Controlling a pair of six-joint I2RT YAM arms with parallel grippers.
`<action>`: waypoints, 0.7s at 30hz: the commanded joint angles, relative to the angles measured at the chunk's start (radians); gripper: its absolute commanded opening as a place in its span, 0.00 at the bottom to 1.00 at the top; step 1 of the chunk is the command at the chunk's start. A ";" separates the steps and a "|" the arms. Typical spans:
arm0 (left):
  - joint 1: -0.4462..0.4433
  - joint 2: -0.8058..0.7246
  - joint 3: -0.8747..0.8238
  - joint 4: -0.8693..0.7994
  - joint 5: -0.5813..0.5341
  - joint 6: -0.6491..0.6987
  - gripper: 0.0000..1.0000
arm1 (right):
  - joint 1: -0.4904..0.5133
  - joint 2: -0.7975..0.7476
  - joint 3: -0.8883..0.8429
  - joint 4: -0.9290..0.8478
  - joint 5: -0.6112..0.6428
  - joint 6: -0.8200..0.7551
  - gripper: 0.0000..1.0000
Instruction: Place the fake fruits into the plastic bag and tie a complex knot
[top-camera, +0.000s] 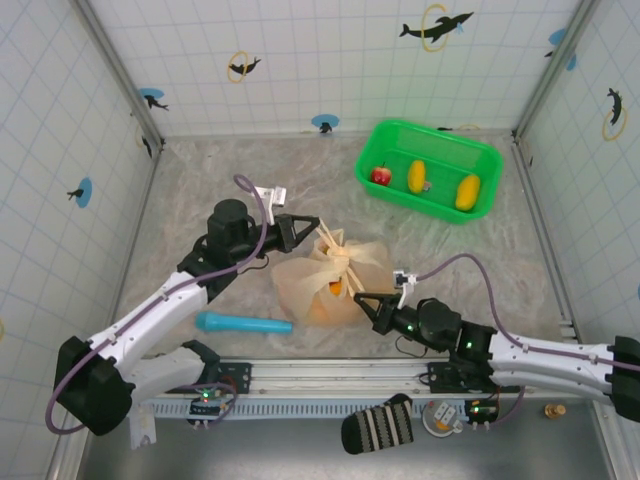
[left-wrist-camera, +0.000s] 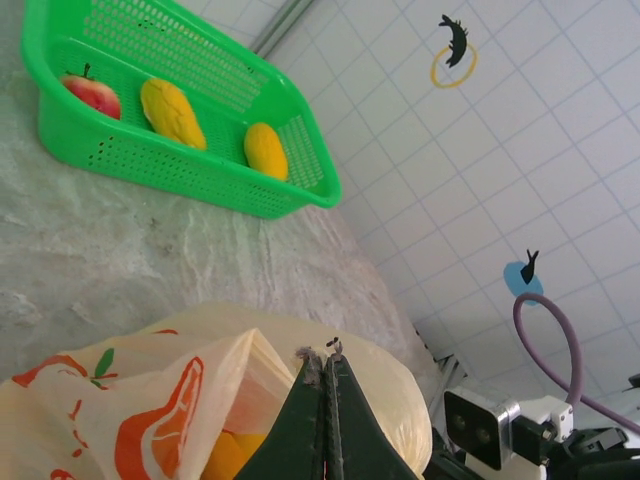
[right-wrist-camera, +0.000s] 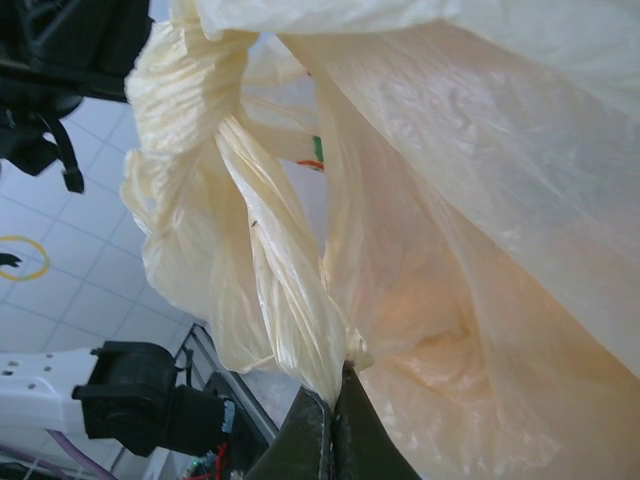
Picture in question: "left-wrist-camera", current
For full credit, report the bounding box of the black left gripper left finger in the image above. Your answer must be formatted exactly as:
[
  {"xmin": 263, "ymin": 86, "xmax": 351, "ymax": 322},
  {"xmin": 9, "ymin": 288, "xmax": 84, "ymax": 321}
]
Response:
[{"xmin": 234, "ymin": 347, "xmax": 327, "ymax": 480}]

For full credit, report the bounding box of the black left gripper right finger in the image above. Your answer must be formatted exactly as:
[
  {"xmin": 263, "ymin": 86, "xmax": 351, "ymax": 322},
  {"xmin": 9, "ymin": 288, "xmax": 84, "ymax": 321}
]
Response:
[{"xmin": 325, "ymin": 339, "xmax": 421, "ymax": 480}]

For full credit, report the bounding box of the large yellow fake banana bunch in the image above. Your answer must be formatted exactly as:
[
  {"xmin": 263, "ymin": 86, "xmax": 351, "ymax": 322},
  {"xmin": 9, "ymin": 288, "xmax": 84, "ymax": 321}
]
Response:
[{"xmin": 199, "ymin": 429, "xmax": 271, "ymax": 480}]

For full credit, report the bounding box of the cream plastic bag orange print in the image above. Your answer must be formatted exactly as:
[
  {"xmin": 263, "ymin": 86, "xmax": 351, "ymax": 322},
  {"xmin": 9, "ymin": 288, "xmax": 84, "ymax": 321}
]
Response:
[{"xmin": 0, "ymin": 299, "xmax": 434, "ymax": 480}]

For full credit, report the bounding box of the yellow fake mango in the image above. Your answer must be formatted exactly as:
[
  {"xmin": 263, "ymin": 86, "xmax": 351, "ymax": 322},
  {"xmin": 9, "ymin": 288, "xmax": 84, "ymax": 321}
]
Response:
[
  {"xmin": 243, "ymin": 122, "xmax": 290, "ymax": 182},
  {"xmin": 139, "ymin": 77, "xmax": 208, "ymax": 151}
]

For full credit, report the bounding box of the red fake apple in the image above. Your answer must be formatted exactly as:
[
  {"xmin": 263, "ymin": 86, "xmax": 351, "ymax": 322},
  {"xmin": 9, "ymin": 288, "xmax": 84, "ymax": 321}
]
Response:
[{"xmin": 59, "ymin": 63, "xmax": 123, "ymax": 121}]

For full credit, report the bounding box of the dolphin sticker on blue patch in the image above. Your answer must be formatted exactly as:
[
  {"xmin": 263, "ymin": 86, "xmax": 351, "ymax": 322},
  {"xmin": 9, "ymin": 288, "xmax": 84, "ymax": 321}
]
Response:
[{"xmin": 502, "ymin": 248, "xmax": 545, "ymax": 307}]

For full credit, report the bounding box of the crumpled clear plastic table cover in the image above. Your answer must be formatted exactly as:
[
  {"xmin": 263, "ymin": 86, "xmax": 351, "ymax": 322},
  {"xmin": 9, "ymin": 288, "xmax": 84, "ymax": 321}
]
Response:
[{"xmin": 0, "ymin": 0, "xmax": 436, "ymax": 361}]

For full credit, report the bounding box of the green plastic basket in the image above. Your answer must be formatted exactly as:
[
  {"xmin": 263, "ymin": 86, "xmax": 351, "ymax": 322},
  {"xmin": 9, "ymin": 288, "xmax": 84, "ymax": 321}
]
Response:
[{"xmin": 19, "ymin": 0, "xmax": 343, "ymax": 220}]

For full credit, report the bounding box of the dolphin sticker with yellow ring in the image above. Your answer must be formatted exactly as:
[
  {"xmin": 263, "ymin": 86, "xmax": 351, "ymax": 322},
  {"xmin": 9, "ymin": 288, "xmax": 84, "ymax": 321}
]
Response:
[{"xmin": 430, "ymin": 13, "xmax": 479, "ymax": 90}]

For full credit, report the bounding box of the aluminium corner post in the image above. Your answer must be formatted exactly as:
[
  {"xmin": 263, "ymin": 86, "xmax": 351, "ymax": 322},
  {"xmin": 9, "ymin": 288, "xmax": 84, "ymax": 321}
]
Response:
[{"xmin": 249, "ymin": 0, "xmax": 317, "ymax": 54}]

